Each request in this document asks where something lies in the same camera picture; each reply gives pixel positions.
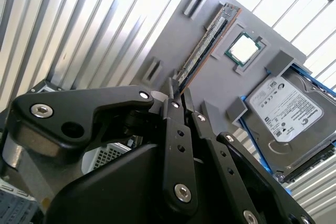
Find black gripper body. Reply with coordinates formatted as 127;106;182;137
43;142;244;224

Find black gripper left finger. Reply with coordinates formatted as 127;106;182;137
6;77;200;211

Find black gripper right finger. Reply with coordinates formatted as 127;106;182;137
183;87;316;224

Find blue RAM stick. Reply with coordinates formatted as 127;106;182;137
176;3;242;95

